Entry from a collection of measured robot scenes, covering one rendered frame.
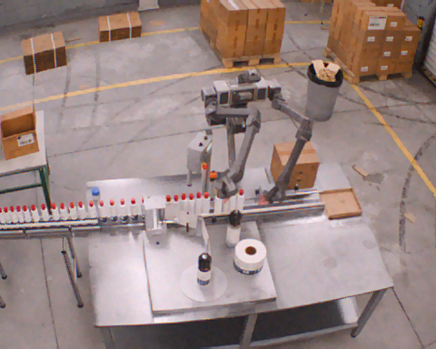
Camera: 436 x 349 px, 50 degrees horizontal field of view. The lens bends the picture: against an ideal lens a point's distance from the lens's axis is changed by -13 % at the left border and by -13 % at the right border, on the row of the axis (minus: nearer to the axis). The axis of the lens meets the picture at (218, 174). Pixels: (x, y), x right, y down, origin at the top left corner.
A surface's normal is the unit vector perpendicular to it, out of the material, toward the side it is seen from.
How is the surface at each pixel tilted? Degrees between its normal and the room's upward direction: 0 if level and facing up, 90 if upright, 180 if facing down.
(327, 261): 0
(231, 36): 91
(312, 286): 0
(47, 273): 0
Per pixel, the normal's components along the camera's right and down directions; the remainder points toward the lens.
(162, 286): 0.07, -0.72
